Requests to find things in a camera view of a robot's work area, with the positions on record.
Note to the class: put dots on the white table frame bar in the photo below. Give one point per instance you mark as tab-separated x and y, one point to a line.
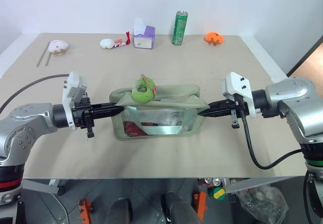
43	186
249	183

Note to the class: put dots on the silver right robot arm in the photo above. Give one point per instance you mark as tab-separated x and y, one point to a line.
292	95

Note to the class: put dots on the orange clamp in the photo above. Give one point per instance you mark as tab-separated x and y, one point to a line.
84	207
201	205

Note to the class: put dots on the thin metal rod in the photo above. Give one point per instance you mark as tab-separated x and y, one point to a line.
48	58
43	54

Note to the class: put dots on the silver cans under table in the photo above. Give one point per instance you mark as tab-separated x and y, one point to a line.
213	181

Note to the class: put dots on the white round plush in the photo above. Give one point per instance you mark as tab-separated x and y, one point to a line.
107	44

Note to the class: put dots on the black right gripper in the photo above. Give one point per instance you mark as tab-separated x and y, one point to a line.
237	105

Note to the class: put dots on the green pouch with clear window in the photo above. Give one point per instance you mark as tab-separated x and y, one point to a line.
176	95

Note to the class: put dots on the orange plush toy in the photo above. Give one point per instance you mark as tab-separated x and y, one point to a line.
213	37

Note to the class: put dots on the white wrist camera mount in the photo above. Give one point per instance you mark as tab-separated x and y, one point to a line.
73	85
236	82

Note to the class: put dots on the purple white tissue box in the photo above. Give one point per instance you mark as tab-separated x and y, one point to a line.
143	38

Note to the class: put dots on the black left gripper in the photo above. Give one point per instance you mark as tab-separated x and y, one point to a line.
81	114

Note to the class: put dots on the red item inside pouch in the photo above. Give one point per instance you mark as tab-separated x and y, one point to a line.
132	129

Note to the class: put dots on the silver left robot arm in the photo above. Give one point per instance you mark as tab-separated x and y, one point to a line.
22	123

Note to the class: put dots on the clear plastic bag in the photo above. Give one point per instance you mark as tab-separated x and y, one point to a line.
262	203

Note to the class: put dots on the white pink plush toy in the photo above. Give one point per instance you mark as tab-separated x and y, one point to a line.
57	45

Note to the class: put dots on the green yellow round object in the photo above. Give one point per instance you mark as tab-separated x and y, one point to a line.
217	193

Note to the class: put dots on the green drink can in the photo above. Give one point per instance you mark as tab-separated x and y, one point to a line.
179	27

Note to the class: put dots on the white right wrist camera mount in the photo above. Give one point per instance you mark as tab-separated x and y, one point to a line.
236	82

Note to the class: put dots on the dark rounded shape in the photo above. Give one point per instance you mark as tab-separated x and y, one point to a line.
180	209

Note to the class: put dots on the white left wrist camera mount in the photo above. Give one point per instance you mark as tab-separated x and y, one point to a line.
73	85

